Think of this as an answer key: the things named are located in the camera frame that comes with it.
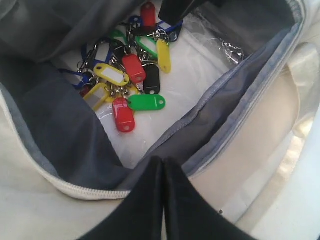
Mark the bunch of coloured key tags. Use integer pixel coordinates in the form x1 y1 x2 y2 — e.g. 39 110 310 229
60 1 184 133

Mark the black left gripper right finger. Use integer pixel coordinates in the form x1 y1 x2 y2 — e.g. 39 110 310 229
163 158 254 240

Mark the beige duffel bag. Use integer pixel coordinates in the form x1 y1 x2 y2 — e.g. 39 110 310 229
0 0 320 240

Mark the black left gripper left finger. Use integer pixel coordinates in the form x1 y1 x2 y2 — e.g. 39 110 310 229
81 157 164 240

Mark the clear plastic bag liner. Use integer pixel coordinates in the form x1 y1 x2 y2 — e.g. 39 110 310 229
87 9 244 169

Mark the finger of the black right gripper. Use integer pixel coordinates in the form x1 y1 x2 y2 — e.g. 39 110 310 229
158 0 204 23

